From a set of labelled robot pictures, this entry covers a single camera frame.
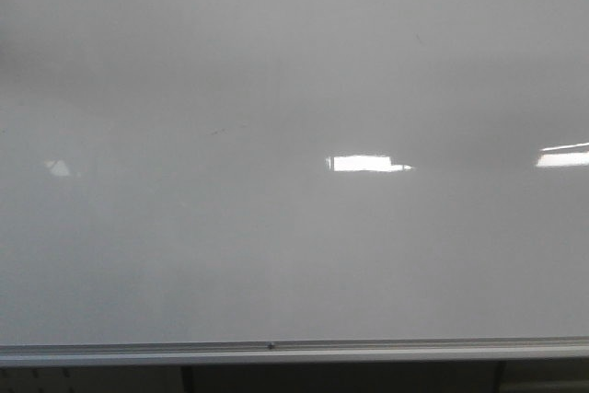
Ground white whiteboard with aluminium frame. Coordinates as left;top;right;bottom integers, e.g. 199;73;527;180
1;0;588;367

